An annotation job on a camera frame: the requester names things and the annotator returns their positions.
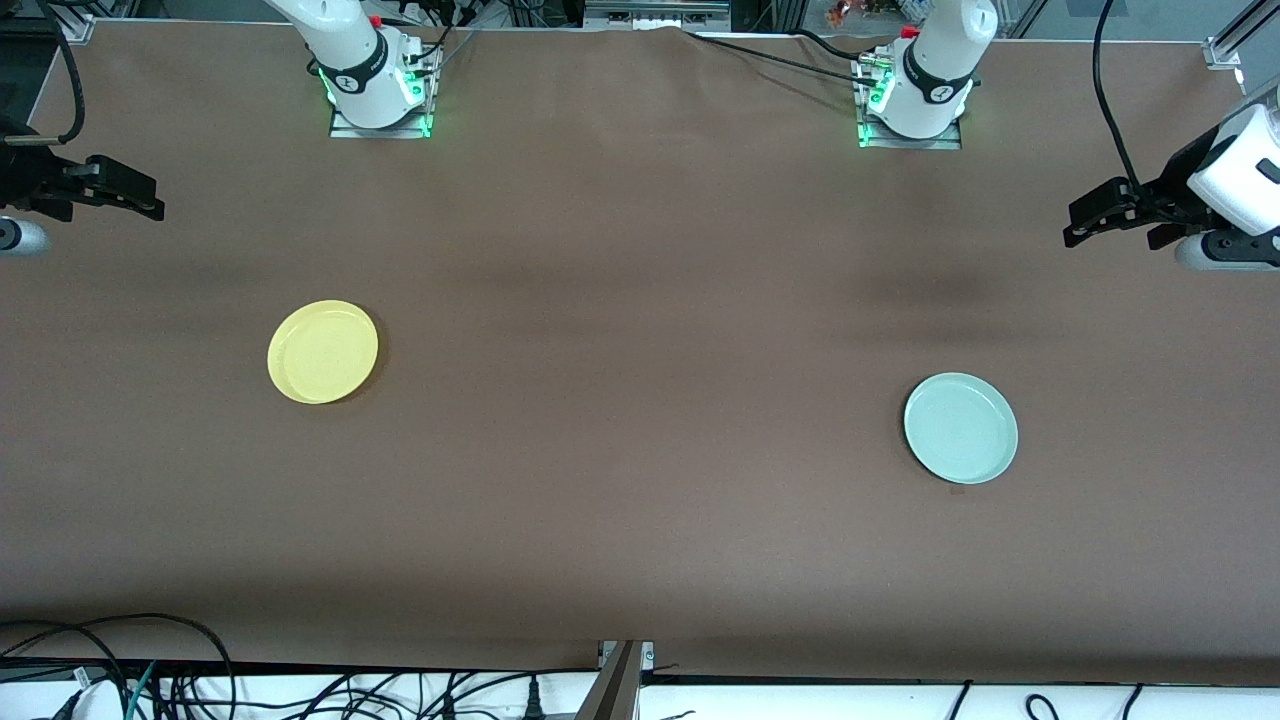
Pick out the pale green round plate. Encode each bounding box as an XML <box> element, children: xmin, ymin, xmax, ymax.
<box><xmin>903</xmin><ymin>372</ymin><xmax>1019</xmax><ymax>486</ymax></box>

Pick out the yellow round plate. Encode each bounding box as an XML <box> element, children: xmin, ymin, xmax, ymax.
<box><xmin>268</xmin><ymin>300</ymin><xmax>380</xmax><ymax>405</ymax></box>

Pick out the grey metal box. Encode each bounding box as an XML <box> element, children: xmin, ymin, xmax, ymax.
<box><xmin>583</xmin><ymin>0</ymin><xmax>733</xmax><ymax>31</ymax></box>

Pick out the brown table cloth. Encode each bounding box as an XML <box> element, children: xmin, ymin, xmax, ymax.
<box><xmin>0</xmin><ymin>20</ymin><xmax>1280</xmax><ymax>687</ymax></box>

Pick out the aluminium profile beam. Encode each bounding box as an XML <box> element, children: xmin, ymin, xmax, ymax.
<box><xmin>575</xmin><ymin>640</ymin><xmax>656</xmax><ymax>720</ymax></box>

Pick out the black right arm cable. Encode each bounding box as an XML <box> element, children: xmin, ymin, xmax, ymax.
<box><xmin>45</xmin><ymin>0</ymin><xmax>87</xmax><ymax>147</ymax></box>

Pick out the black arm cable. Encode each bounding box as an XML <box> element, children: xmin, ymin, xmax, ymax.
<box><xmin>1092</xmin><ymin>0</ymin><xmax>1147</xmax><ymax>193</ymax></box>
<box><xmin>45</xmin><ymin>0</ymin><xmax>87</xmax><ymax>147</ymax></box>

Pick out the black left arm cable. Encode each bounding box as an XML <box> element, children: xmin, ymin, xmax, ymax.
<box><xmin>1092</xmin><ymin>0</ymin><xmax>1147</xmax><ymax>193</ymax></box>

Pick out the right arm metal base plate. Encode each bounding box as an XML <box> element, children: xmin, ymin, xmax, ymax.
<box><xmin>329</xmin><ymin>45</ymin><xmax>435</xmax><ymax>140</ymax></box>

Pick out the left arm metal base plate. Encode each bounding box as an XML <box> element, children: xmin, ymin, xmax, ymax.
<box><xmin>856</xmin><ymin>55</ymin><xmax>964</xmax><ymax>151</ymax></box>

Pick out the short thin black cable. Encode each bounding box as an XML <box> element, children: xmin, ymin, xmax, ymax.
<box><xmin>785</xmin><ymin>28</ymin><xmax>871</xmax><ymax>63</ymax></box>

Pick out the long thin black cable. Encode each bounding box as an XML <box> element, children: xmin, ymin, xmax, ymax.
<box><xmin>683</xmin><ymin>28</ymin><xmax>881</xmax><ymax>83</ymax></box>

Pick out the large black cable loop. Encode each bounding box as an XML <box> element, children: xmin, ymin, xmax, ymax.
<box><xmin>0</xmin><ymin>613</ymin><xmax>237</xmax><ymax>720</ymax></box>

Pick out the small black cable loop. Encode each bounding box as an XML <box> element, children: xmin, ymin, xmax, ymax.
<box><xmin>0</xmin><ymin>622</ymin><xmax>136</xmax><ymax>720</ymax></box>

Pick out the green cable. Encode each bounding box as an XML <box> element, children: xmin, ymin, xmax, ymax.
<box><xmin>125</xmin><ymin>660</ymin><xmax>161</xmax><ymax>720</ymax></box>

